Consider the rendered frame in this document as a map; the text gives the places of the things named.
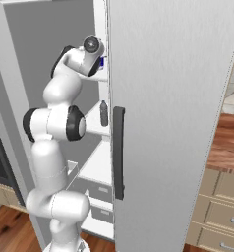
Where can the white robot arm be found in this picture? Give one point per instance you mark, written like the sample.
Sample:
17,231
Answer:
53,164

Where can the grey fridge door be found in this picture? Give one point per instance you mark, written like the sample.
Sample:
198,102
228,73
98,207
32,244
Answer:
174,124

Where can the grey water bottle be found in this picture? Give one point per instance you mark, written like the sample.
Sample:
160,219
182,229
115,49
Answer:
104,113

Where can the white fridge shelf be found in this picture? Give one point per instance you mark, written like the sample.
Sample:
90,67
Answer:
101,76
99,164
95,123

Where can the grey fridge drawer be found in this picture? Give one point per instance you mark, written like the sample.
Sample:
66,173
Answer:
101,190
102,214

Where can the small blue box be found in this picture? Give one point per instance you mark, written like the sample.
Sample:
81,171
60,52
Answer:
102,61

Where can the grey fridge body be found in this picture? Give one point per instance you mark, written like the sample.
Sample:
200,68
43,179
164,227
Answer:
30,49

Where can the beige cupboard drawer front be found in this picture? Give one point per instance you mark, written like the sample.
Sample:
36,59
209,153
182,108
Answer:
210,241
232,187
220,215

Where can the beige base cupboard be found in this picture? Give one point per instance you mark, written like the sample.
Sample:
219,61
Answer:
6,195

